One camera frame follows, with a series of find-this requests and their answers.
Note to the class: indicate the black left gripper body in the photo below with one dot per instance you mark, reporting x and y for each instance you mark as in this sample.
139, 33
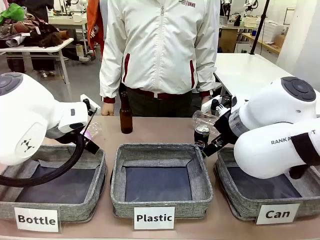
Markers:
91, 146

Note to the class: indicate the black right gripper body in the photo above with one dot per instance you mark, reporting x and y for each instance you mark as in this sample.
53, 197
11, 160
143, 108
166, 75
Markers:
226, 127

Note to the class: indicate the plastic bottle pink label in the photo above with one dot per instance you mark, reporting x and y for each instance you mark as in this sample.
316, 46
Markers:
93, 130

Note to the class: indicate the dark blue soda can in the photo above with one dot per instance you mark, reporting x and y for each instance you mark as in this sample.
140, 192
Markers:
201, 136

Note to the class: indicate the clear plastic bottle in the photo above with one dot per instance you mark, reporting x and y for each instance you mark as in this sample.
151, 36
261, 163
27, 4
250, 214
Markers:
203, 117

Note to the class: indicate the brown glass bottle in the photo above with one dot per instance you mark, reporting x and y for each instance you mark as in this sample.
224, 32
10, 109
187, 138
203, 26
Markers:
126, 120

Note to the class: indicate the person's left forearm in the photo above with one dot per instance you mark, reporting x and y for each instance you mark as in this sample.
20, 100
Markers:
206, 72

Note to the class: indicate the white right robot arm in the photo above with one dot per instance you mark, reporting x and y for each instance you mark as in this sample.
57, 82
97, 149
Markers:
275, 135

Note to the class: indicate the person's right forearm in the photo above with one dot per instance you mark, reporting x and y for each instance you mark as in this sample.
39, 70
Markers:
110, 75

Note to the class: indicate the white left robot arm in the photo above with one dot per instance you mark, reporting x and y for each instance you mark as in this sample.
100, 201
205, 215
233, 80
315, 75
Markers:
27, 117

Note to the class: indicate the grey fabric basket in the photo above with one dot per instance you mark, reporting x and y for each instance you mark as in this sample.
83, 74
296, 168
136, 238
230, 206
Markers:
160, 172
250, 197
62, 202

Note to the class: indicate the white Can label card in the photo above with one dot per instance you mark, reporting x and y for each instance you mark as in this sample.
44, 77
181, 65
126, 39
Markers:
277, 214

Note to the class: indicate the person's left hand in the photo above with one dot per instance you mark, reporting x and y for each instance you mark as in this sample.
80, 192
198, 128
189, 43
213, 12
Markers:
206, 100

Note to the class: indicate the person's right hand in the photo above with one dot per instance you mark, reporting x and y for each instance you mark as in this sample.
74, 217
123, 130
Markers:
108, 109

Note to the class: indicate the large white table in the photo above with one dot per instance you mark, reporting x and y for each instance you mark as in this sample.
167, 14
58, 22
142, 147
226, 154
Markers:
245, 70

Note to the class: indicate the dark trousers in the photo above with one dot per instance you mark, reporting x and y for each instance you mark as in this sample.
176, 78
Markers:
162, 106

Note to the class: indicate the white Plastic label card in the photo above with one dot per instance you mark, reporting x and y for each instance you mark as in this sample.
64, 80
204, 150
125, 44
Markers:
154, 218

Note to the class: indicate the white Bottle label card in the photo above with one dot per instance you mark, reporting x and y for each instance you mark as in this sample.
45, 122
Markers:
37, 219

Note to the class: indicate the wooden workbench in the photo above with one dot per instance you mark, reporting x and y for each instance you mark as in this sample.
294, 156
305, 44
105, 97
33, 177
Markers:
262, 42

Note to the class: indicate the black tripod pole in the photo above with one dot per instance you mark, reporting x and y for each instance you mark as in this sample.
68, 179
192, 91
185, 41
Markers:
258, 27

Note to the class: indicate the person in white jacket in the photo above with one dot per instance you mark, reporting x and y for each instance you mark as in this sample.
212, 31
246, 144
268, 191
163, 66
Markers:
160, 45

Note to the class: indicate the white table with clothes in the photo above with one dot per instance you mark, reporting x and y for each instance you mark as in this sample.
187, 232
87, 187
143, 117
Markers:
50, 48

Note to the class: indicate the stack of white boxes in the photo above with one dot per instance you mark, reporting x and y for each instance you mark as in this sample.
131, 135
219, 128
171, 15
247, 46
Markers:
275, 27

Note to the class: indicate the orange jacket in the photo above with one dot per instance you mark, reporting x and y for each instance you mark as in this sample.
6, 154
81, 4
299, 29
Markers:
96, 27

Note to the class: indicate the pile of dark clothes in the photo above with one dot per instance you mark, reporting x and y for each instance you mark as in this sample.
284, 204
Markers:
30, 32

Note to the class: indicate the green cloth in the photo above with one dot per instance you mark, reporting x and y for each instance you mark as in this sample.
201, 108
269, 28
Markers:
11, 12

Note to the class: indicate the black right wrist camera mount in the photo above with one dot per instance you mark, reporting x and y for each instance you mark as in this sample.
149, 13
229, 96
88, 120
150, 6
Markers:
222, 105

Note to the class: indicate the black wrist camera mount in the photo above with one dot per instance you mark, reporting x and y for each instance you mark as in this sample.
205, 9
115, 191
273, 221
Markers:
222, 105
88, 106

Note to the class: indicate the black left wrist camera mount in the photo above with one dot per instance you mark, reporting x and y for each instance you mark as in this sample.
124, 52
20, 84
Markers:
88, 106

